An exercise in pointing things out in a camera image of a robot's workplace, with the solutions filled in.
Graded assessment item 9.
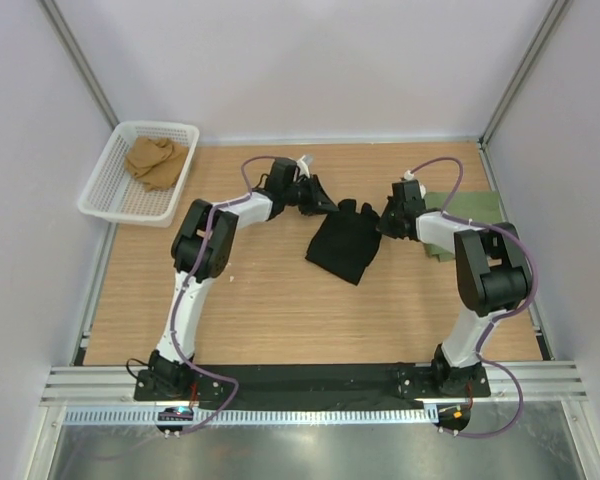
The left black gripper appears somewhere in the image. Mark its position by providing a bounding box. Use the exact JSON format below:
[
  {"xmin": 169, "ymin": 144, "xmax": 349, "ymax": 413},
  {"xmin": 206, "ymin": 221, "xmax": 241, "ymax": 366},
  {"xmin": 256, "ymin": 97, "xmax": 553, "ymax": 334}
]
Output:
[{"xmin": 283, "ymin": 174, "xmax": 339, "ymax": 217}]

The black tank top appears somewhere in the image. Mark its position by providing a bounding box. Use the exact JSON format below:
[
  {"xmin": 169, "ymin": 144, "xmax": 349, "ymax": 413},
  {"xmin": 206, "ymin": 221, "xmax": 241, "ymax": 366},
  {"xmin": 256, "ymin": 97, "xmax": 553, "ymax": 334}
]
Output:
[{"xmin": 305, "ymin": 199, "xmax": 382, "ymax": 285}]

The green tank top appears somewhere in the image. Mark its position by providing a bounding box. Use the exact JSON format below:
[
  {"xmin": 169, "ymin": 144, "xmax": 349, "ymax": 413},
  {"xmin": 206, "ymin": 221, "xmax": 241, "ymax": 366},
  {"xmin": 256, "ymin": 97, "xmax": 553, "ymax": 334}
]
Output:
[{"xmin": 424, "ymin": 191, "xmax": 503, "ymax": 262}]

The white plastic basket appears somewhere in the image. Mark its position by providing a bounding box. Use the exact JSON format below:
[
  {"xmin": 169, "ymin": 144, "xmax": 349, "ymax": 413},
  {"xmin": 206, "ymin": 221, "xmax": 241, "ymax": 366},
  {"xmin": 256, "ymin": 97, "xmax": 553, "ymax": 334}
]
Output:
[{"xmin": 77, "ymin": 120, "xmax": 200, "ymax": 228}]

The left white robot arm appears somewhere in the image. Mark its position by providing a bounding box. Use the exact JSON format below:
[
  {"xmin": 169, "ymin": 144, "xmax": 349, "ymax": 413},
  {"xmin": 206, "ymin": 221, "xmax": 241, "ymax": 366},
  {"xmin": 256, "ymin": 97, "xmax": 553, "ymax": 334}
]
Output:
[{"xmin": 147, "ymin": 155, "xmax": 337, "ymax": 400}]

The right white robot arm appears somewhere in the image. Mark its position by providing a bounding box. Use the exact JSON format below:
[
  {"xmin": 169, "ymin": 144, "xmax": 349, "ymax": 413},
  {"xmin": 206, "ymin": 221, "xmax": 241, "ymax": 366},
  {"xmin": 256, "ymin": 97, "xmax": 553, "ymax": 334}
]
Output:
[{"xmin": 378, "ymin": 180, "xmax": 534, "ymax": 396}]

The orange garment in basket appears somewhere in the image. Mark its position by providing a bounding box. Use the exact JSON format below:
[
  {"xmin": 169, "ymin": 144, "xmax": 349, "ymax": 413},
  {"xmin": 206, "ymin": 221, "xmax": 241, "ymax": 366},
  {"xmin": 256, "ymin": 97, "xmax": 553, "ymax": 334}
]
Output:
[{"xmin": 124, "ymin": 136, "xmax": 189, "ymax": 191}]

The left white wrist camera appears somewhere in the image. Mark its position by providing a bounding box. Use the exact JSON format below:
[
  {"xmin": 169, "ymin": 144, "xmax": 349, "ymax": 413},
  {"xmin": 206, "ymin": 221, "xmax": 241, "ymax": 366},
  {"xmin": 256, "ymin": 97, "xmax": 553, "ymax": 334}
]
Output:
[{"xmin": 296, "ymin": 154, "xmax": 313, "ymax": 178}]

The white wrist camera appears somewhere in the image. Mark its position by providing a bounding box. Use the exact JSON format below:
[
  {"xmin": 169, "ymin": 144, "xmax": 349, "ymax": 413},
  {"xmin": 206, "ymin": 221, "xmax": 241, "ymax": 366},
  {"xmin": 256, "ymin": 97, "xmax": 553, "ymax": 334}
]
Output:
[
  {"xmin": 296, "ymin": 154, "xmax": 313, "ymax": 178},
  {"xmin": 403, "ymin": 170, "xmax": 427, "ymax": 197}
]

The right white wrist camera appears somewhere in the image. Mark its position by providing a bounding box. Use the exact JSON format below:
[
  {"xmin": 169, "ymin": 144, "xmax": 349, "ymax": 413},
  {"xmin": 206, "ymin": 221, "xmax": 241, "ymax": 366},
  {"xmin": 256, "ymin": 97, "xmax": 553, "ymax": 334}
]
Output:
[{"xmin": 403, "ymin": 170, "xmax": 427, "ymax": 197}]

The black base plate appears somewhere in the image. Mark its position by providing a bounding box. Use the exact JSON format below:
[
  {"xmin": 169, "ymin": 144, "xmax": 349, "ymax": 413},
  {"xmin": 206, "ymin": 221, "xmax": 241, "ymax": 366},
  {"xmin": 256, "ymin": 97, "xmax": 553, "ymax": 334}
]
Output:
[{"xmin": 134, "ymin": 363, "xmax": 491, "ymax": 401}]

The aluminium frame rail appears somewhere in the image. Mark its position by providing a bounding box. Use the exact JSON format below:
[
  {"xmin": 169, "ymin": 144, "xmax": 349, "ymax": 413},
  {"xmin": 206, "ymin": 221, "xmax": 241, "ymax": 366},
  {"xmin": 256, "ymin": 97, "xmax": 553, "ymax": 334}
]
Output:
[{"xmin": 40, "ymin": 361, "xmax": 587, "ymax": 406}]

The slotted grey cable duct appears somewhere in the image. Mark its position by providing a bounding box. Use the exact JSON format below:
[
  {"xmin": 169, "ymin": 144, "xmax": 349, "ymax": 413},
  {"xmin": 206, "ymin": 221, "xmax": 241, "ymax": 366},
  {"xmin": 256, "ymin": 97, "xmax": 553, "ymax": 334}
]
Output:
[{"xmin": 64, "ymin": 405, "xmax": 438, "ymax": 427}]

